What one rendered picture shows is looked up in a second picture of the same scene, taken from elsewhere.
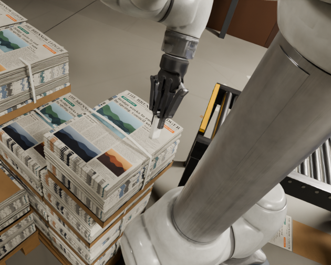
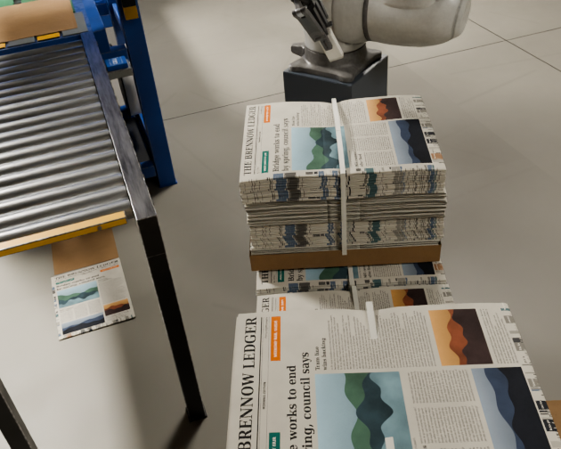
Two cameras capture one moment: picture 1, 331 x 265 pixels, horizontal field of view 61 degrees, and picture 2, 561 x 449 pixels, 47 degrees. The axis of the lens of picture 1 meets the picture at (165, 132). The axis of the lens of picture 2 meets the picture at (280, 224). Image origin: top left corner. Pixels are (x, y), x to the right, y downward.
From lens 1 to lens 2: 1.63 m
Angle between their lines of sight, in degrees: 78
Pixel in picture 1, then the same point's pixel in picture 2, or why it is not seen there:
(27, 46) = (324, 372)
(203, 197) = not seen: outside the picture
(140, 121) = (292, 131)
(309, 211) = (20, 265)
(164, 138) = (288, 105)
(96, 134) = (370, 141)
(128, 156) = (359, 108)
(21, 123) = not seen: hidden behind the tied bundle
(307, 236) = (76, 252)
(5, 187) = not seen: hidden behind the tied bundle
